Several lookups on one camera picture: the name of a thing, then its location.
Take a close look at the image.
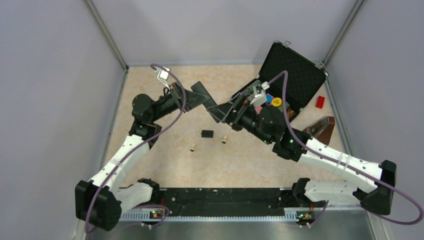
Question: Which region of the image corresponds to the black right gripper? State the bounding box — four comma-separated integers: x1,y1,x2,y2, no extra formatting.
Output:
207,92,274,145

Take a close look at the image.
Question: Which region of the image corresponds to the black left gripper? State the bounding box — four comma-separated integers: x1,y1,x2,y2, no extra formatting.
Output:
150,81,211,122

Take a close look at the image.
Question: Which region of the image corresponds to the black remote control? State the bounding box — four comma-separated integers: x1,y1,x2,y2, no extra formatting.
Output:
190,81,218,110

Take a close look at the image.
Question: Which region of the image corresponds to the black remote battery cover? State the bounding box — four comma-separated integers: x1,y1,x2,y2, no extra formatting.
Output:
201,129,214,138

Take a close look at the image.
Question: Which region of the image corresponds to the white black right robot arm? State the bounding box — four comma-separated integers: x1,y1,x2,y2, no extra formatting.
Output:
206,93,397,216

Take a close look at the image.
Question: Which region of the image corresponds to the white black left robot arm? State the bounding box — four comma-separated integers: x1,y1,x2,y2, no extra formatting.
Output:
75,81,212,231

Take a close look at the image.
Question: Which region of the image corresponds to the blue round chip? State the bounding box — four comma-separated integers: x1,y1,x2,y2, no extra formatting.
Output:
265,94,274,105

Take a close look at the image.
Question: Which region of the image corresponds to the yellow big blind chip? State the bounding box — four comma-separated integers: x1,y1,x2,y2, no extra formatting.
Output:
271,97,283,107

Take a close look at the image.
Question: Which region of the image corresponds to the orange black chip stack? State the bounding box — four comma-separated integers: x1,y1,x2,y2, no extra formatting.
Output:
286,108,297,121

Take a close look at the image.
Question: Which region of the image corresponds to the black poker chip case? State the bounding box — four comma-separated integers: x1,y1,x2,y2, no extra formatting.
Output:
237,41,329,122

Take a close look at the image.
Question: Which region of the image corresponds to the red toy brick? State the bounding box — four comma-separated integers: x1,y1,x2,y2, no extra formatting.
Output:
315,95,326,109

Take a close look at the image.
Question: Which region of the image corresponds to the brown metronome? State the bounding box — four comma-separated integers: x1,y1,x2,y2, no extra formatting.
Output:
303,116,336,145

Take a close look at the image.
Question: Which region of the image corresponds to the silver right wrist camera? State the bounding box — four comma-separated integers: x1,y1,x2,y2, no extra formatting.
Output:
249,80,270,108

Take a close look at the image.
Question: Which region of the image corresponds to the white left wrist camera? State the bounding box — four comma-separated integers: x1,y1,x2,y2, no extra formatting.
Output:
155,67,170,85

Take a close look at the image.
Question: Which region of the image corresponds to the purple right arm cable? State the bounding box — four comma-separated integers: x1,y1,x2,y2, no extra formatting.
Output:
266,70,424,226

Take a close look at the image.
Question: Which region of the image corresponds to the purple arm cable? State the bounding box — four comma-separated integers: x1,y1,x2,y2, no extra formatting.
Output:
266,70,424,226
84,63,188,234

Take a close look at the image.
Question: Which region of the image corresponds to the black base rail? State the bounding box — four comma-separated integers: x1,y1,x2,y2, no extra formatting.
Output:
115,187,382,223

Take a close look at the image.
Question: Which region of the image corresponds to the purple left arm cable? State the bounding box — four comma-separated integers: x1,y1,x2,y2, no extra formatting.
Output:
84,63,188,234

